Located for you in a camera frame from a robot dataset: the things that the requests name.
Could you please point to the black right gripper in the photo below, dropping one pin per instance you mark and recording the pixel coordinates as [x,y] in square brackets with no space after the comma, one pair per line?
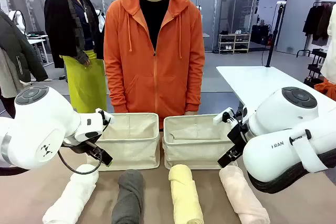
[238,136]

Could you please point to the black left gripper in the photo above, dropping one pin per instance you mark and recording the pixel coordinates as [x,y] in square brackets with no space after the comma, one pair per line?
[88,148]

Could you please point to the pink towel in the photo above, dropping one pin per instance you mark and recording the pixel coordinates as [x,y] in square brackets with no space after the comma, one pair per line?
[241,197]

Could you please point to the grey towel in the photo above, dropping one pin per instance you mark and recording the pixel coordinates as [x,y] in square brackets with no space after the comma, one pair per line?
[130,197]

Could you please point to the white towel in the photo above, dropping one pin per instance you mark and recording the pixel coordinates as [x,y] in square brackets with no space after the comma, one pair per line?
[73,195]

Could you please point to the yellow towel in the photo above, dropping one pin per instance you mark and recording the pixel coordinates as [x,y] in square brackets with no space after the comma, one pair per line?
[185,197]

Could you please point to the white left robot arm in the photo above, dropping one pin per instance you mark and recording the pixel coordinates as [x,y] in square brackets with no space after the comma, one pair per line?
[34,129]

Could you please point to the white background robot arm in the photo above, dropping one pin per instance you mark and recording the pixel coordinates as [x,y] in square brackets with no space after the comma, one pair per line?
[19,19]

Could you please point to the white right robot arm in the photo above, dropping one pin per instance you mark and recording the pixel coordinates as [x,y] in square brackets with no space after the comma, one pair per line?
[273,119]

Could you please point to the person's left hand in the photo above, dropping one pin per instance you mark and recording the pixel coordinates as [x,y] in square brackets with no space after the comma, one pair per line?
[191,113]

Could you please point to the skirt person's hand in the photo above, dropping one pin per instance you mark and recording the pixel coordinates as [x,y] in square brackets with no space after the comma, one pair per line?
[86,61]

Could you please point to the beige fabric basket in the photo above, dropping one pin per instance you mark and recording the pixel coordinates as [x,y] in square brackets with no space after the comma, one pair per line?
[131,150]
[194,153]

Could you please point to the person in yellow-green skirt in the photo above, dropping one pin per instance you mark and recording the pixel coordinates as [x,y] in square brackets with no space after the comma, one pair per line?
[84,85]

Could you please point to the white table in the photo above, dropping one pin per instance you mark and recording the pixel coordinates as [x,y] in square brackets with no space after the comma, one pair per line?
[252,82]

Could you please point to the person in orange hoodie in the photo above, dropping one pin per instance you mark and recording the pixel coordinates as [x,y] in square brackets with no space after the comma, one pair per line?
[155,77]

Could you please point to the wooden shoe rack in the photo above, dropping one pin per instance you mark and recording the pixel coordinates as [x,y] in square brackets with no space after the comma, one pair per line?
[234,43]

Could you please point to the orange cloth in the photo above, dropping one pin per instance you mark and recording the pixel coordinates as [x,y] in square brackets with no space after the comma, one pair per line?
[325,90]

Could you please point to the black utility cart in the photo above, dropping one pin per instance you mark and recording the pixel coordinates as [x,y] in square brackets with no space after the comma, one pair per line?
[316,66]

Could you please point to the black equipment case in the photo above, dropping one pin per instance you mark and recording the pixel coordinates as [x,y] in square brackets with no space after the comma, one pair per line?
[260,33]

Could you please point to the black stand pole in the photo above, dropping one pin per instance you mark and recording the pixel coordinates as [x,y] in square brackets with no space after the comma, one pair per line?
[274,32]

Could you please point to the white background desk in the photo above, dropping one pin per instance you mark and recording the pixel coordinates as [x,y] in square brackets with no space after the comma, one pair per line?
[39,41]

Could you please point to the person in dark puffer jacket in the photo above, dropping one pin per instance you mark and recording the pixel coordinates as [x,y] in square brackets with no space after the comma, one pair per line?
[18,45]

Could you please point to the clothes rack with dark coats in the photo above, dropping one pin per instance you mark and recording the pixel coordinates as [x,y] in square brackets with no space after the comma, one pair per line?
[316,24]

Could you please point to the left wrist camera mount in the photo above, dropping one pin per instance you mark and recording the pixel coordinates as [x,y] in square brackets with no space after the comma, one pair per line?
[111,119]

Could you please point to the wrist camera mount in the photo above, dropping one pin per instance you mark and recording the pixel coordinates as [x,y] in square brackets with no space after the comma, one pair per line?
[218,119]
[111,119]

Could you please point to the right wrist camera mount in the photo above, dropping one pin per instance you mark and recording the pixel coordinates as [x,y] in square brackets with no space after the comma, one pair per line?
[218,119]

